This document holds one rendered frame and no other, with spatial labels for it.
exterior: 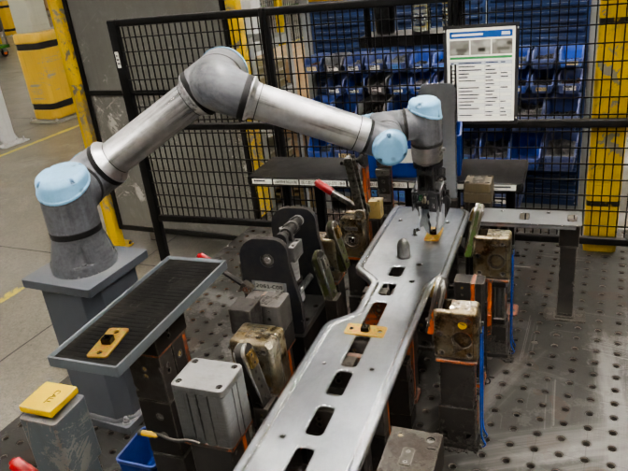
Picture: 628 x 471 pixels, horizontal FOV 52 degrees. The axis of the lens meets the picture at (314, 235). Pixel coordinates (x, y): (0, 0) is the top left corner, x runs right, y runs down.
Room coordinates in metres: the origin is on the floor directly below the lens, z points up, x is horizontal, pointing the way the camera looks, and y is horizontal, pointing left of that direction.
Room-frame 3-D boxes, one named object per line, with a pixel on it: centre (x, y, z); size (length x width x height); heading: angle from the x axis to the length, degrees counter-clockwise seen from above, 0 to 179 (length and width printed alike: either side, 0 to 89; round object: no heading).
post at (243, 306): (1.11, 0.15, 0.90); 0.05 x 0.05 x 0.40; 67
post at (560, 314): (1.53, -0.67, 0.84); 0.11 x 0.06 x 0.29; 67
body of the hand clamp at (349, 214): (1.60, -0.11, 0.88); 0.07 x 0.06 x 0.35; 67
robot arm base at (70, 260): (1.38, 0.54, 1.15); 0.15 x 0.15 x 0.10
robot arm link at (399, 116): (1.46, -0.19, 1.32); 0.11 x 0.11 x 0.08; 87
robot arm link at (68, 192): (1.38, 0.54, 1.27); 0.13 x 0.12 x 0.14; 177
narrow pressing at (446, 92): (1.78, -0.38, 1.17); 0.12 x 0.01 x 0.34; 67
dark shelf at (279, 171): (2.02, -0.25, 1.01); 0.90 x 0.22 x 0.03; 67
